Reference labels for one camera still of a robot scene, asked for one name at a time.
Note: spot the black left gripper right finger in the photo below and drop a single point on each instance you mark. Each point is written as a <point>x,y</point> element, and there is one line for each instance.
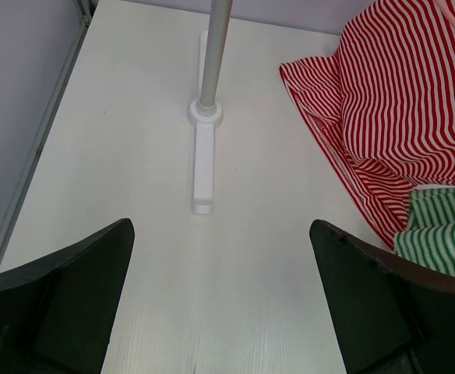
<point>390,315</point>

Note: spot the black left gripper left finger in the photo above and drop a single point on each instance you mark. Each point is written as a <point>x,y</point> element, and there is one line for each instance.
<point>57,312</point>

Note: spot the green striped tank top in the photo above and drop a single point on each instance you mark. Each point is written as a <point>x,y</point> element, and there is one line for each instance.
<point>429,237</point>

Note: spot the red striped tank top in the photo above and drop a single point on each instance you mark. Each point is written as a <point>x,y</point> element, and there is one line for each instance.
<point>382,107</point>

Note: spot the white and silver clothes rack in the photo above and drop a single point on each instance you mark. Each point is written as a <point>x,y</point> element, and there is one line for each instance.
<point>205,112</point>

